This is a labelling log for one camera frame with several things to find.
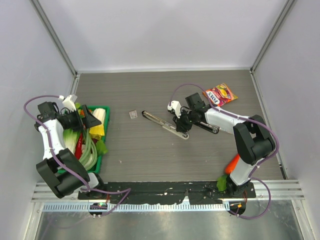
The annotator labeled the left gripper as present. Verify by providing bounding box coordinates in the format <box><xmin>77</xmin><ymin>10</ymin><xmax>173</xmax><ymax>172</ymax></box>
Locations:
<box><xmin>62</xmin><ymin>105</ymin><xmax>101</xmax><ymax>132</ymax></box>

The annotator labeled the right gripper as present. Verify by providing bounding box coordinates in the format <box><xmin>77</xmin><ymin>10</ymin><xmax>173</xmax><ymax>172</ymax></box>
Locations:
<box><xmin>173</xmin><ymin>108</ymin><xmax>197</xmax><ymax>133</ymax></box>

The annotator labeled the red white staple box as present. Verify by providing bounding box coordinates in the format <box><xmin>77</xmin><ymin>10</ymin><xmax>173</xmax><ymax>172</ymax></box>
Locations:
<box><xmin>129</xmin><ymin>110</ymin><xmax>138</xmax><ymax>119</ymax></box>

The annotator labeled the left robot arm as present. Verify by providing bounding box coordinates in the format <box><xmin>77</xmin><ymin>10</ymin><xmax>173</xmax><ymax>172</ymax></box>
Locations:
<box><xmin>34</xmin><ymin>101</ymin><xmax>107</xmax><ymax>200</ymax></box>

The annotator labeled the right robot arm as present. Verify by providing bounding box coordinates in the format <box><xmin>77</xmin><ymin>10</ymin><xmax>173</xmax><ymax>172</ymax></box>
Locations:
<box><xmin>167</xmin><ymin>93</ymin><xmax>276</xmax><ymax>198</ymax></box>

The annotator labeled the yellow white toy cabbage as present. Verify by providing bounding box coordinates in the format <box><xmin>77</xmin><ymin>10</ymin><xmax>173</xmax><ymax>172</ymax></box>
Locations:
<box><xmin>88</xmin><ymin>107</ymin><xmax>106</xmax><ymax>140</ymax></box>

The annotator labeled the red toy chili pepper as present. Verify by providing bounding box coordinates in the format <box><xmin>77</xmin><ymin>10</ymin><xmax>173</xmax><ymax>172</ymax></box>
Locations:
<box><xmin>74</xmin><ymin>133</ymin><xmax>83</xmax><ymax>160</ymax></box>

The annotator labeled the green toy leaf sprig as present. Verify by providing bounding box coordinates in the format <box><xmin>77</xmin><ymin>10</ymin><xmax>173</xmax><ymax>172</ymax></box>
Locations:
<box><xmin>95</xmin><ymin>139</ymin><xmax>108</xmax><ymax>156</ymax></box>

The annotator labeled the orange candy bag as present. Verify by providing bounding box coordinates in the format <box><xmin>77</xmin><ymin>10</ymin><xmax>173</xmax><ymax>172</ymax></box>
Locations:
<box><xmin>202</xmin><ymin>83</ymin><xmax>238</xmax><ymax>107</ymax></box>

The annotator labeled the green plastic tray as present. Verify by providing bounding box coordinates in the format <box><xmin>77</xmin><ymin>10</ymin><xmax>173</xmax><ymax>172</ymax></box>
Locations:
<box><xmin>57</xmin><ymin>105</ymin><xmax>111</xmax><ymax>174</ymax></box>

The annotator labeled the orange toy carrot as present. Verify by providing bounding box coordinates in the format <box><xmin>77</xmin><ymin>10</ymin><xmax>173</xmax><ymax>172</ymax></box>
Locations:
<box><xmin>224</xmin><ymin>154</ymin><xmax>240</xmax><ymax>175</ymax></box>

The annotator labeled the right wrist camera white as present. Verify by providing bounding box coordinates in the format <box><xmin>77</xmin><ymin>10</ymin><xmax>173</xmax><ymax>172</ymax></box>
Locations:
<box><xmin>167</xmin><ymin>100</ymin><xmax>182</xmax><ymax>119</ymax></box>

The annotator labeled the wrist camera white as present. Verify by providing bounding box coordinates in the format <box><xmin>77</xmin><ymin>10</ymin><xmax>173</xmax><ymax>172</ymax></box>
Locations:
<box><xmin>58</xmin><ymin>94</ymin><xmax>78</xmax><ymax>111</ymax></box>
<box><xmin>167</xmin><ymin>100</ymin><xmax>182</xmax><ymax>119</ymax></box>

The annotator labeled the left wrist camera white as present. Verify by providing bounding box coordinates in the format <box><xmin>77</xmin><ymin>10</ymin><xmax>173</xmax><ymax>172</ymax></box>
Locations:
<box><xmin>58</xmin><ymin>94</ymin><xmax>78</xmax><ymax>111</ymax></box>

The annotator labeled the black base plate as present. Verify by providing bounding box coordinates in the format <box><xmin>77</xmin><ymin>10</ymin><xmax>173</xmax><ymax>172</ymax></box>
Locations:
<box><xmin>77</xmin><ymin>181</ymin><xmax>256</xmax><ymax>205</ymax></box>

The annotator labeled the white slotted cable duct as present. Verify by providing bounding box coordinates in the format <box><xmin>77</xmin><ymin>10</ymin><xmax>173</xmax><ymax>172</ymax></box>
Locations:
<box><xmin>42</xmin><ymin>202</ymin><xmax>230</xmax><ymax>213</ymax></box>

